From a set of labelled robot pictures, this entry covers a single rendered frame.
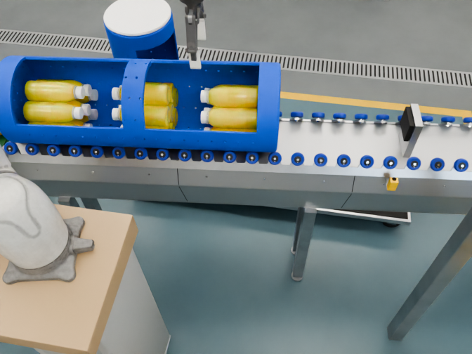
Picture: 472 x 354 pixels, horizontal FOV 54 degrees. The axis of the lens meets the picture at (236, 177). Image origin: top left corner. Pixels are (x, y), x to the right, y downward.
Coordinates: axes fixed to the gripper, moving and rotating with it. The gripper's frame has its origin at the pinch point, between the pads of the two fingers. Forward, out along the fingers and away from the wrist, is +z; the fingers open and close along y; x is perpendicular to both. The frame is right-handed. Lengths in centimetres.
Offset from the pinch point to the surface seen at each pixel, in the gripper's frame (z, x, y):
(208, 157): 35.3, -1.6, -11.0
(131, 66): 8.2, 21.3, 1.7
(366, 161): 34, -53, -11
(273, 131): 18.5, -22.6, -13.7
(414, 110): 23, -67, 2
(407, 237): 131, -97, 18
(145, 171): 42.6, 20.5, -12.4
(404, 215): 117, -92, 22
